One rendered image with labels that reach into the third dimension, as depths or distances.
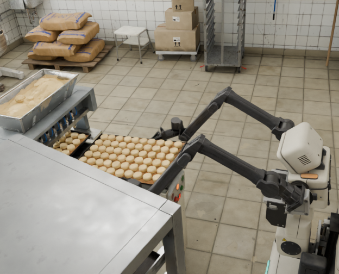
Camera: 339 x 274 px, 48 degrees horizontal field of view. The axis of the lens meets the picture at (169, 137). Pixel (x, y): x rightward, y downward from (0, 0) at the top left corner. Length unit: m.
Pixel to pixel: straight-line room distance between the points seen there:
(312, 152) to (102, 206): 1.20
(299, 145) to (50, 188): 1.19
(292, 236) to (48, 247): 1.58
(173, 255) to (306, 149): 1.08
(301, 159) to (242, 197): 1.64
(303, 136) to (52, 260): 1.33
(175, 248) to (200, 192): 2.63
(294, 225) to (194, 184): 1.57
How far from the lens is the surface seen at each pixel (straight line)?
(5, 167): 0.90
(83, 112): 2.60
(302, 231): 2.06
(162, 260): 0.80
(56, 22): 5.91
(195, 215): 3.18
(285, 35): 5.83
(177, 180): 2.23
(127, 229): 0.67
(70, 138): 2.59
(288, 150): 1.76
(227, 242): 3.00
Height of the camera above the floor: 2.32
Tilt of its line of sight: 35 degrees down
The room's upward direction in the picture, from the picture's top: 5 degrees counter-clockwise
